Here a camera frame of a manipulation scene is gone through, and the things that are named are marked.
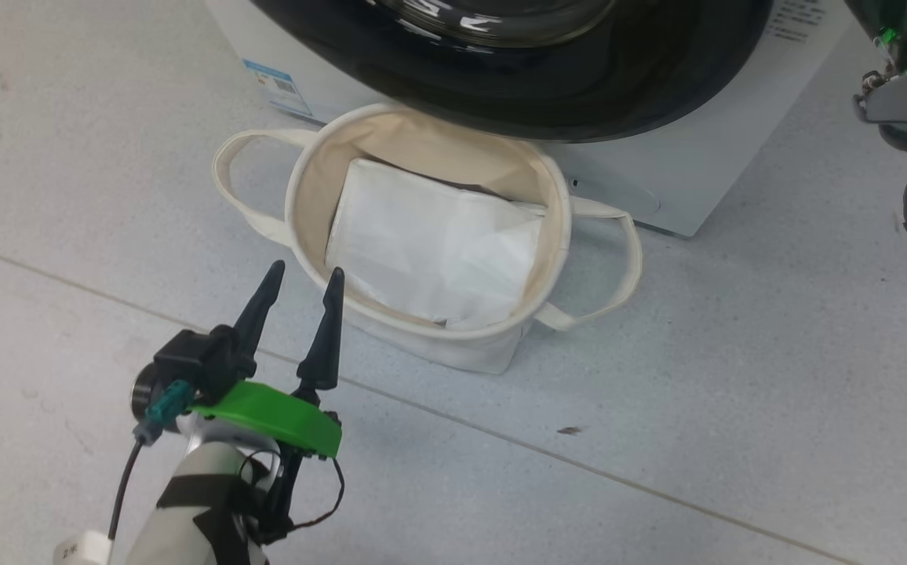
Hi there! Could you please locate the cream canvas laundry basket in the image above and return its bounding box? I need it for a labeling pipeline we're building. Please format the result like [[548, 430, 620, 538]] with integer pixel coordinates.
[[212, 104, 643, 375]]

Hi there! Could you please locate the thin black looped cable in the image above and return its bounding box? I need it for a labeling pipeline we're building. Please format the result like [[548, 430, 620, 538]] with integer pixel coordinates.
[[240, 449, 345, 544]]

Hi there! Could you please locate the black cable with teal plug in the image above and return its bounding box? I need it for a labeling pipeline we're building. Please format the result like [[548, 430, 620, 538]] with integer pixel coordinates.
[[108, 381, 192, 542]]

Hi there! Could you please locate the white front-load washing machine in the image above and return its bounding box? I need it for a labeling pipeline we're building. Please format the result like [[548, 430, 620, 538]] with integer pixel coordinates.
[[204, 0, 854, 238]]

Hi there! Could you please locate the blue energy label sticker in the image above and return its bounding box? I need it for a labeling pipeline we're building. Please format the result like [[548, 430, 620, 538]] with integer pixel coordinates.
[[242, 59, 315, 120]]

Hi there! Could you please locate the small white cable tag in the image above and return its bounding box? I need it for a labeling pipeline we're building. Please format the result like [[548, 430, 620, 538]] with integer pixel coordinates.
[[53, 531, 114, 565]]

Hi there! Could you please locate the black round washer door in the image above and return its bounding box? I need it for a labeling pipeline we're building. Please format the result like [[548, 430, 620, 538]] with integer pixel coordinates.
[[250, 0, 774, 144]]

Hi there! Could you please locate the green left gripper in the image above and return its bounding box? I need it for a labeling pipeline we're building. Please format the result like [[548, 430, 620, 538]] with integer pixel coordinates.
[[191, 261, 346, 460]]

